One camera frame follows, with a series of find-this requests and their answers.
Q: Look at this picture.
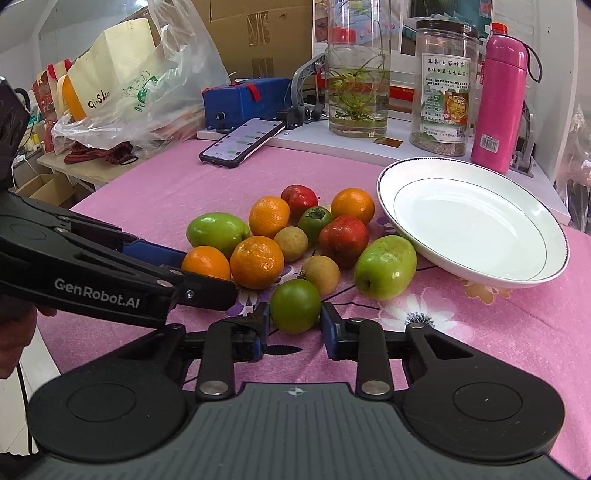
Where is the large green mango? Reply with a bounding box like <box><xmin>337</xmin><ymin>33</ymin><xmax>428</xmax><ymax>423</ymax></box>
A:
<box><xmin>353</xmin><ymin>235</ymin><xmax>418</xmax><ymax>301</ymax></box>

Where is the orange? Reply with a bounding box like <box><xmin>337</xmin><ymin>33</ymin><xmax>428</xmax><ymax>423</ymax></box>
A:
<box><xmin>249</xmin><ymin>196</ymin><xmax>290</xmax><ymax>238</ymax></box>
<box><xmin>181</xmin><ymin>245</ymin><xmax>231</xmax><ymax>281</ymax></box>
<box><xmin>229</xmin><ymin>235</ymin><xmax>284</xmax><ymax>290</ymax></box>
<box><xmin>331</xmin><ymin>188</ymin><xmax>375</xmax><ymax>225</ymax></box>

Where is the grey metal bracket left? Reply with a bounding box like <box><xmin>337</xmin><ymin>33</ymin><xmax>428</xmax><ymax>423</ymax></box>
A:
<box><xmin>290</xmin><ymin>53</ymin><xmax>327</xmax><ymax>123</ymax></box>

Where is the cream paper shopping bag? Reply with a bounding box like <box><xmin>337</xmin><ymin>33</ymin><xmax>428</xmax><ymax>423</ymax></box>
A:
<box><xmin>32</xmin><ymin>18</ymin><xmax>158</xmax><ymax>153</ymax></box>

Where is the plastic bottle with plant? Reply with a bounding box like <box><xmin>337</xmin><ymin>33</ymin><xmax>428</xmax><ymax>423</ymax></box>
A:
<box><xmin>327</xmin><ymin>22</ymin><xmax>391</xmax><ymax>138</ymax></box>

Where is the cardboard box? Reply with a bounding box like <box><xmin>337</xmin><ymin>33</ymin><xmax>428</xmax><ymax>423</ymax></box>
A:
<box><xmin>193</xmin><ymin>0</ymin><xmax>312</xmax><ymax>78</ymax></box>

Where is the white board platform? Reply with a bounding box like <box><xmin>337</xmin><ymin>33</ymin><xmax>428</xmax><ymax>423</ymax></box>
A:
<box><xmin>195</xmin><ymin>110</ymin><xmax>572</xmax><ymax>226</ymax></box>

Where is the pink thermos bottle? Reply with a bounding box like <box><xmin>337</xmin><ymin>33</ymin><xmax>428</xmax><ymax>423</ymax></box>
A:
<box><xmin>471</xmin><ymin>22</ymin><xmax>543</xmax><ymax>174</ymax></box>

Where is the person's left hand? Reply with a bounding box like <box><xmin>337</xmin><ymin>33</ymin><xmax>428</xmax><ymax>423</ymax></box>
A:
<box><xmin>0</xmin><ymin>296</ymin><xmax>57</xmax><ymax>379</ymax></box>

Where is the grey metal bracket right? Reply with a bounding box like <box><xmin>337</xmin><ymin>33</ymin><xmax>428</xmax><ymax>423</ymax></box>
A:
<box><xmin>510</xmin><ymin>101</ymin><xmax>535</xmax><ymax>178</ymax></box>

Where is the small green persimmon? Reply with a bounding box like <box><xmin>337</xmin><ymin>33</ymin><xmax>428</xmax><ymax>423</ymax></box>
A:
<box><xmin>297</xmin><ymin>206</ymin><xmax>334</xmax><ymax>244</ymax></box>

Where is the red apple front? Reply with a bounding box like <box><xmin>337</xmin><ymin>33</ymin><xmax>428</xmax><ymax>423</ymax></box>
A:
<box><xmin>318</xmin><ymin>215</ymin><xmax>369</xmax><ymax>269</ymax></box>

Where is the black smartphone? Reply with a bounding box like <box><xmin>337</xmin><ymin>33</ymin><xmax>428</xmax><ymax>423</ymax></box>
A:
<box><xmin>199</xmin><ymin>118</ymin><xmax>286</xmax><ymax>169</ymax></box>

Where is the clear plastic bag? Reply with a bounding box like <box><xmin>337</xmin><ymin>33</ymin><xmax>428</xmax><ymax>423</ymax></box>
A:
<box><xmin>52</xmin><ymin>1</ymin><xmax>229</xmax><ymax>153</ymax></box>

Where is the clear jar with label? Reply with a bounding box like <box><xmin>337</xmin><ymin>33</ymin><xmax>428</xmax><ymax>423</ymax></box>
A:
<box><xmin>410</xmin><ymin>18</ymin><xmax>479</xmax><ymax>157</ymax></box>

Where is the grey metal bracket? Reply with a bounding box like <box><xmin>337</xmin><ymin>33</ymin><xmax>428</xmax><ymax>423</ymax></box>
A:
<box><xmin>510</xmin><ymin>101</ymin><xmax>535</xmax><ymax>178</ymax></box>
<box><xmin>290</xmin><ymin>53</ymin><xmax>327</xmax><ymax>123</ymax></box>

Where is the round green fruit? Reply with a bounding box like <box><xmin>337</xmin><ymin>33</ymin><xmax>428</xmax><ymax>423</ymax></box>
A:
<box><xmin>270</xmin><ymin>279</ymin><xmax>322</xmax><ymax>335</ymax></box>

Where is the tan longan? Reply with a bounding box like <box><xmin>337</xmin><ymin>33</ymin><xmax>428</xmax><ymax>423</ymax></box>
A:
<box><xmin>301</xmin><ymin>255</ymin><xmax>341</xmax><ymax>297</ymax></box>
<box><xmin>273</xmin><ymin>226</ymin><xmax>308</xmax><ymax>263</ymax></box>

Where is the blue tool box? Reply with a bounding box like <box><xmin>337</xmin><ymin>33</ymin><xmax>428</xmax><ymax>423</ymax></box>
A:
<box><xmin>202</xmin><ymin>77</ymin><xmax>291</xmax><ymax>130</ymax></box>

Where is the tall clear glass vase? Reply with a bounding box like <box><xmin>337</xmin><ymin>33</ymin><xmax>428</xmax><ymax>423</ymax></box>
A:
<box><xmin>327</xmin><ymin>1</ymin><xmax>393</xmax><ymax>50</ymax></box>

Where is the white ceramic plate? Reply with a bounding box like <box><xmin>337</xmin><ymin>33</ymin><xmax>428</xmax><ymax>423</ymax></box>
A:
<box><xmin>377</xmin><ymin>157</ymin><xmax>570</xmax><ymax>289</ymax></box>

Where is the red apple back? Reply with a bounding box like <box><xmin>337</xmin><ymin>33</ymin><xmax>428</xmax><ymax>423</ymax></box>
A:
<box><xmin>281</xmin><ymin>185</ymin><xmax>318</xmax><ymax>223</ymax></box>

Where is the red apple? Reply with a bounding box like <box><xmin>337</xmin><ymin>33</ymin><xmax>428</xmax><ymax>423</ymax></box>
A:
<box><xmin>281</xmin><ymin>185</ymin><xmax>318</xmax><ymax>223</ymax></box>
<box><xmin>318</xmin><ymin>215</ymin><xmax>369</xmax><ymax>269</ymax></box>

